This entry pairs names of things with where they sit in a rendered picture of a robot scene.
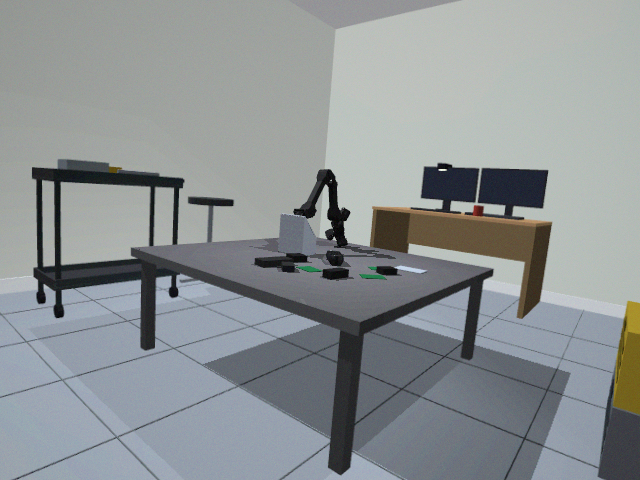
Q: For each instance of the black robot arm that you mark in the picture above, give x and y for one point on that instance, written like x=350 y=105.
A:
x=333 y=214

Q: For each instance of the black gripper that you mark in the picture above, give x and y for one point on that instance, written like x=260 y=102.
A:
x=341 y=240

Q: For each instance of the dark grey switch controller unit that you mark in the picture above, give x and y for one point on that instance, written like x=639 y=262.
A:
x=335 y=258

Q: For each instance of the green rectangular block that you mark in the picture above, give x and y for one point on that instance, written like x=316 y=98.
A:
x=372 y=276

